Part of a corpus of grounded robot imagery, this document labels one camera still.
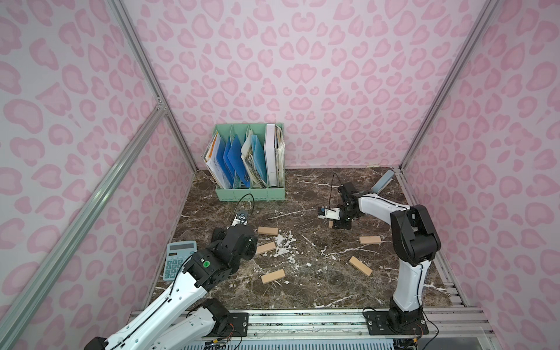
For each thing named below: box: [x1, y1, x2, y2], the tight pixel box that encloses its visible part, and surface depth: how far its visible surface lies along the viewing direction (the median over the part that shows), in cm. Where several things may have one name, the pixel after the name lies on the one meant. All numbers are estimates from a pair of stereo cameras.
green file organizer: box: [201, 122, 286, 202], surface depth 100 cm
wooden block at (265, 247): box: [255, 241, 276, 254], surface depth 92 cm
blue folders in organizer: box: [216, 134, 251, 189], surface depth 100 cm
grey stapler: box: [370, 169, 395, 195], surface depth 110 cm
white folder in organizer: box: [263, 123, 278, 187], surface depth 100 cm
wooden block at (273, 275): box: [261, 268, 286, 284], surface depth 86 cm
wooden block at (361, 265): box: [348, 255, 373, 277], surface depth 88 cm
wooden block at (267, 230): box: [257, 226, 279, 236], surface depth 97 cm
